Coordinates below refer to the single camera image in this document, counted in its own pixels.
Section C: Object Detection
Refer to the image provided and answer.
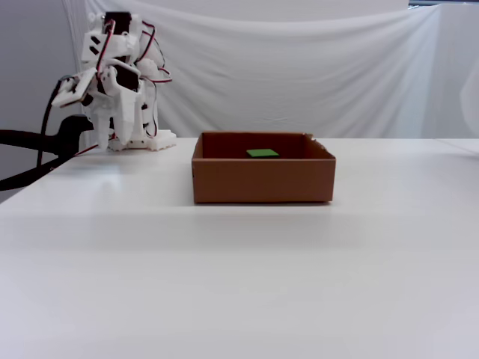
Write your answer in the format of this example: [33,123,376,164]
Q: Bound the black camera cable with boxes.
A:
[34,73,76,174]

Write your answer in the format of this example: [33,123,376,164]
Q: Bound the white cloth backdrop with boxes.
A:
[61,0,479,140]

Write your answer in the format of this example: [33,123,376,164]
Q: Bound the thin red white cable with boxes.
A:
[73,136,113,157]

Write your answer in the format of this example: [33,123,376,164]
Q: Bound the brown cardboard box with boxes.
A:
[191,131,337,205]

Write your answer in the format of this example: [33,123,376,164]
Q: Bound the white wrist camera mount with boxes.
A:
[50,67,95,110]

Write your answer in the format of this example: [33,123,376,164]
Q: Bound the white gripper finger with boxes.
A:
[112,87,146,146]
[91,105,114,150]

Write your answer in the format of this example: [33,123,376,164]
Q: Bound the black table clamp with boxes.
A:
[0,114,95,192]

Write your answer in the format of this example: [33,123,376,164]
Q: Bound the green cube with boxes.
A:
[245,148,281,159]

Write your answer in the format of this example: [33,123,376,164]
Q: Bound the red black servo wire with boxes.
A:
[138,21,174,86]
[94,19,116,82]

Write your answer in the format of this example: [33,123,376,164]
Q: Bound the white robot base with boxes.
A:
[106,128,178,153]

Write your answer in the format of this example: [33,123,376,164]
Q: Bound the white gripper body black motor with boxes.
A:
[91,63,146,110]

